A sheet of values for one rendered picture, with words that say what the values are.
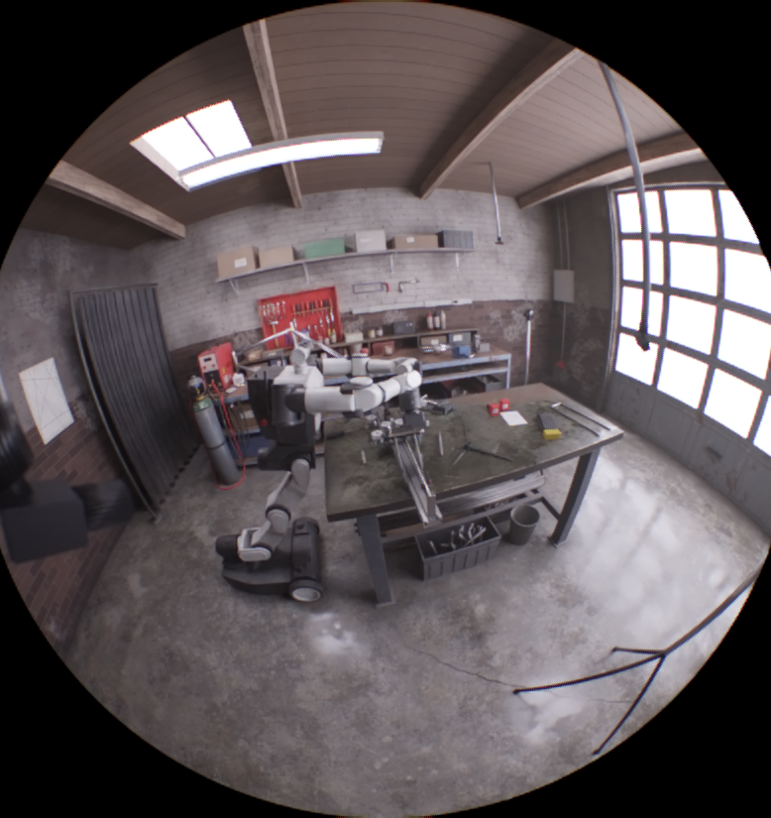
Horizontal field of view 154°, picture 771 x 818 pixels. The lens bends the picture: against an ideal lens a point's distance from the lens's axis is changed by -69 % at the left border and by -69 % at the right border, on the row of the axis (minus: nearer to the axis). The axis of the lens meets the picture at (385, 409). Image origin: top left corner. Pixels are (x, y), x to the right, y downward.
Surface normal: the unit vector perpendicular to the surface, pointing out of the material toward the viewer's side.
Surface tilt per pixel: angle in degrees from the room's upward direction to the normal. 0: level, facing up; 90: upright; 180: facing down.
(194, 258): 90
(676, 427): 90
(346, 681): 0
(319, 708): 0
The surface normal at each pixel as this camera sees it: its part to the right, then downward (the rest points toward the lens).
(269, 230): 0.19, 0.40
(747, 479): -0.98, 0.17
